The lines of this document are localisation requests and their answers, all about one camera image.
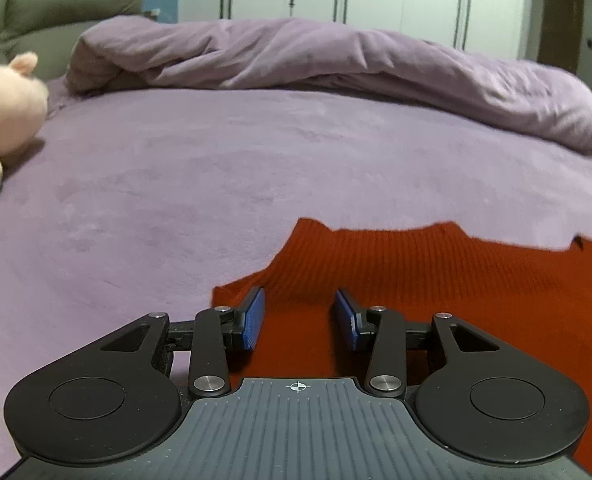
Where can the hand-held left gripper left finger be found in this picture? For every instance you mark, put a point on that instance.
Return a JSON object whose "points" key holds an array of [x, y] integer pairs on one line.
{"points": [[254, 321]]}

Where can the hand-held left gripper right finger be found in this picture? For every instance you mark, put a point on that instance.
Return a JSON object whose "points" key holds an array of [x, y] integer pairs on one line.
{"points": [[346, 322]]}

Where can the red knit cardigan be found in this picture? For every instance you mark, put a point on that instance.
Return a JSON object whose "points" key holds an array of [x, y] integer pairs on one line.
{"points": [[425, 270]]}

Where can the purple duvet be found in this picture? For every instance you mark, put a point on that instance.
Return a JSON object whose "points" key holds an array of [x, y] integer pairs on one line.
{"points": [[326, 60]]}

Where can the pink plush toy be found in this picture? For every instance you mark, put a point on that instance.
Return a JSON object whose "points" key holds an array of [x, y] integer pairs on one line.
{"points": [[3, 110]]}

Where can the dark wooden door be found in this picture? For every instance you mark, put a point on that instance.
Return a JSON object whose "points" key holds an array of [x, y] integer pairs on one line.
{"points": [[560, 20]]}

